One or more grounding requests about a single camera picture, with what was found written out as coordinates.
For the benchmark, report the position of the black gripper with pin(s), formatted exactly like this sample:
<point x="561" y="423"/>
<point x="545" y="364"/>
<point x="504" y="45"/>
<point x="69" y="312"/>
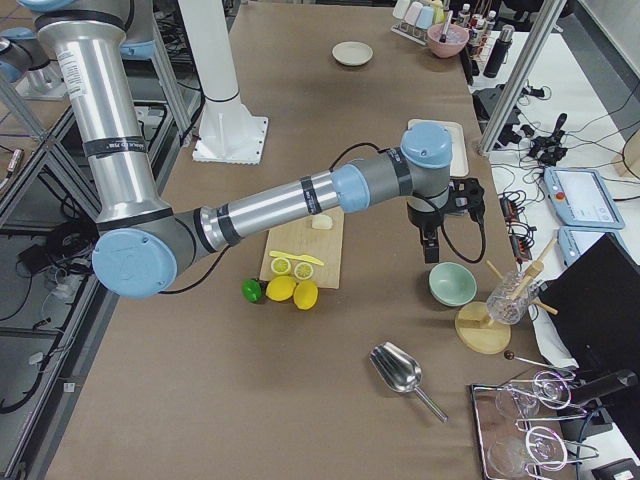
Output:
<point x="421" y="218"/>

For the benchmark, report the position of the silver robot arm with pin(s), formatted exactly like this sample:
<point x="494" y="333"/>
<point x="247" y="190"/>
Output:
<point x="143" y="244"/>

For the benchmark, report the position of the beige serving tray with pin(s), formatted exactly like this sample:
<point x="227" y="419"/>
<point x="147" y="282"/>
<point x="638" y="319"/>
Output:
<point x="457" y="145"/>

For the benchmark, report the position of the white steamed bun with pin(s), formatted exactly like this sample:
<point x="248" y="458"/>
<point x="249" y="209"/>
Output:
<point x="322" y="222"/>

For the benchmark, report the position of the dark framed glass tray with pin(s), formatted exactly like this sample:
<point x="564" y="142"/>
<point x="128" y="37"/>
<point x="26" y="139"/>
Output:
<point x="517" y="428"/>

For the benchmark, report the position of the mint green bowl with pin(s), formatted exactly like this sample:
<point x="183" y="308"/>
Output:
<point x="452" y="284"/>

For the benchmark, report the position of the left orange black usb hub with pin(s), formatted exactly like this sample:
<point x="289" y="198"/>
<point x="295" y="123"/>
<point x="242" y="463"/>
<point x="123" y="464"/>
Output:
<point x="510" y="210"/>

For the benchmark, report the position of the orange black usb hub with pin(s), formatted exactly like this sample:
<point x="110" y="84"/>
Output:
<point x="510" y="210"/>
<point x="520" y="250"/>

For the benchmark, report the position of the right orange black usb hub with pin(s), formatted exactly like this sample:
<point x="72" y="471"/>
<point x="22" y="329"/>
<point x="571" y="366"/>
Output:
<point x="520" y="250"/>

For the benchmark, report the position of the wooden mug tree stand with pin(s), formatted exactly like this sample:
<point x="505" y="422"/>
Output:
<point x="482" y="334"/>

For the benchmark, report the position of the clear glass mug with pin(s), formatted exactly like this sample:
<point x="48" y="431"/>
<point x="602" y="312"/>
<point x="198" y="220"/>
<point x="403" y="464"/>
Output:
<point x="506" y="310"/>

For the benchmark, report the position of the wooden cutting board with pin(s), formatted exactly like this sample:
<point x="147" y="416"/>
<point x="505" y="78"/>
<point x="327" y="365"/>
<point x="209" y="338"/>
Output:
<point x="299" y="238"/>

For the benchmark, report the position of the metal ice scoop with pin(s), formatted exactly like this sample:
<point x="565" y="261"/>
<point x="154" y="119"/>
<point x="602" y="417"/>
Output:
<point x="402" y="374"/>

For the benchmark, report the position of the yellow plastic knife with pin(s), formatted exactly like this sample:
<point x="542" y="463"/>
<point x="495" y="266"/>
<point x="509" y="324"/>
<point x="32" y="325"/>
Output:
<point x="302" y="257"/>

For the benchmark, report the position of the right whole yellow lemon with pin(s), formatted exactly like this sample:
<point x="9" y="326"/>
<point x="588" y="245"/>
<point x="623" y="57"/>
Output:
<point x="306" y="295"/>

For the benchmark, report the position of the whole yellow lemon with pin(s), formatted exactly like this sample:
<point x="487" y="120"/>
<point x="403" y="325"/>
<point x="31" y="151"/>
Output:
<point x="306" y="295"/>
<point x="281" y="288"/>

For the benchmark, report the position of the lower blue teach pendant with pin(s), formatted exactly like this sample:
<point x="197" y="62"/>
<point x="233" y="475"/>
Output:
<point x="575" y="241"/>

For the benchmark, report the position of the blue teach pendant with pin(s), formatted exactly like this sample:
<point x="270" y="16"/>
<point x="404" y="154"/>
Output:
<point x="580" y="198"/>
<point x="575" y="241"/>

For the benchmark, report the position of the left lemon half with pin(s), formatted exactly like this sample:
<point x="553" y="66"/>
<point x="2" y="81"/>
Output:
<point x="281" y="266"/>

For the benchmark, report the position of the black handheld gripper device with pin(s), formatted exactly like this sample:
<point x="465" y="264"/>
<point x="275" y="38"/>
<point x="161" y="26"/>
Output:
<point x="547" y="150"/>

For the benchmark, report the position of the left whole yellow lemon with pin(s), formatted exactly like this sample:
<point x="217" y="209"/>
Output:
<point x="281" y="288"/>

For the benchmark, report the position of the upper blue teach pendant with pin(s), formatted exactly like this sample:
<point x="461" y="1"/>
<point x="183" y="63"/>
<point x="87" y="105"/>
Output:
<point x="580" y="198"/>

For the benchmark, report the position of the black computer monitor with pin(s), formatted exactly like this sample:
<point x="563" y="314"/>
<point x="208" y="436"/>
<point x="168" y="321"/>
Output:
<point x="597" y="298"/>

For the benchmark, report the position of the green lime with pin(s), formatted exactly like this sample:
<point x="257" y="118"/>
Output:
<point x="252" y="290"/>

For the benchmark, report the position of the upper wine glass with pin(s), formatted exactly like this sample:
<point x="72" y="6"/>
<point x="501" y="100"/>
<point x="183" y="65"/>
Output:
<point x="522" y="399"/>

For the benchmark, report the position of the wine glass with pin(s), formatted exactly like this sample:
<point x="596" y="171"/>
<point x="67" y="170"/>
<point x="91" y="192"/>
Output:
<point x="536" y="455"/>
<point x="522" y="399"/>

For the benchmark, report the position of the black thermos bottle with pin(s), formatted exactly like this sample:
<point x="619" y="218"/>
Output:
<point x="499" y="51"/>

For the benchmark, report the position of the cream round plate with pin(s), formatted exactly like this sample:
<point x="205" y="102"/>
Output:
<point x="352" y="53"/>

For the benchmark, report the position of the metal muddler in bowl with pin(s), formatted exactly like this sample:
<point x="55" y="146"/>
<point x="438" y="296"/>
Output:
<point x="445" y="27"/>

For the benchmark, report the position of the pink bowl with ice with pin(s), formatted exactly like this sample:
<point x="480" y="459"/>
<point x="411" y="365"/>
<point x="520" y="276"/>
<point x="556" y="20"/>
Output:
<point x="457" y="38"/>

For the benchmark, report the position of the white cup rack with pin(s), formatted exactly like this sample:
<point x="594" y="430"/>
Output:
<point x="414" y="18"/>

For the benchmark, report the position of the lower wine glass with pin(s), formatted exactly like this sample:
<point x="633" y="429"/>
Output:
<point x="536" y="455"/>

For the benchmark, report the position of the aluminium frame post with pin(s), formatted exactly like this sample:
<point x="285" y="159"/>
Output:
<point x="542" y="27"/>

